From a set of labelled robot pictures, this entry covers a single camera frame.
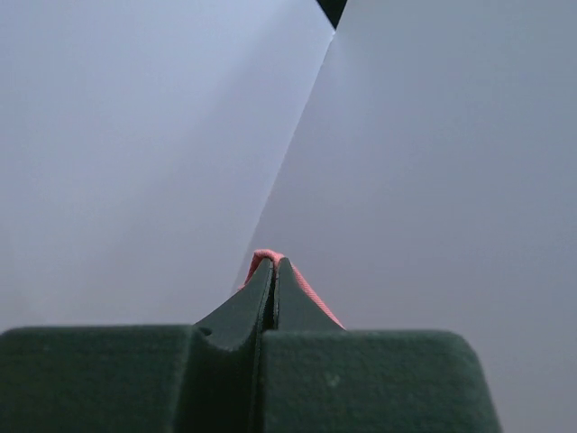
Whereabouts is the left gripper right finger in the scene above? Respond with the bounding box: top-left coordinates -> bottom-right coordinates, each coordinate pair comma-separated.
261,260 -> 501,432

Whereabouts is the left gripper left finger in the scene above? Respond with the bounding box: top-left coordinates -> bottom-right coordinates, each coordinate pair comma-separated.
1,260 -> 274,432

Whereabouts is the pink t shirt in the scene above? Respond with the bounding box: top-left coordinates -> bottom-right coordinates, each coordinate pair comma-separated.
238,249 -> 344,328

